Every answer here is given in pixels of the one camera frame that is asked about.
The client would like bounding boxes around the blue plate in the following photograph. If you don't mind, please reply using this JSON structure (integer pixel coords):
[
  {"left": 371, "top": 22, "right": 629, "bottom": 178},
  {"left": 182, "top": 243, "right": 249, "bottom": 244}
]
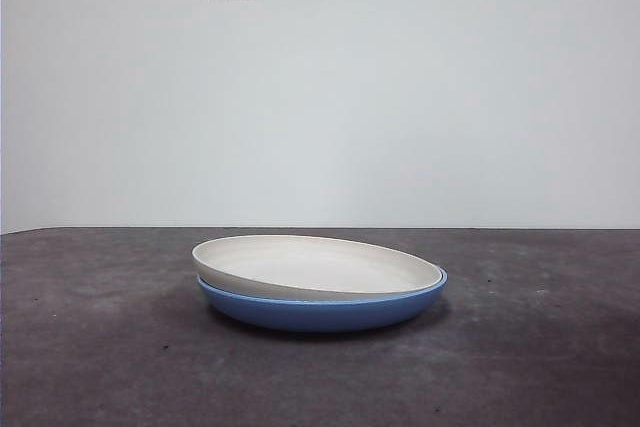
[{"left": 196, "top": 269, "right": 450, "bottom": 334}]

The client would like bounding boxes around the white plate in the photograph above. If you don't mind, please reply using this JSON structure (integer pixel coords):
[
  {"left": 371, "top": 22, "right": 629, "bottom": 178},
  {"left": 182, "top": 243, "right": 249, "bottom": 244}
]
[{"left": 191, "top": 234, "right": 444, "bottom": 302}]

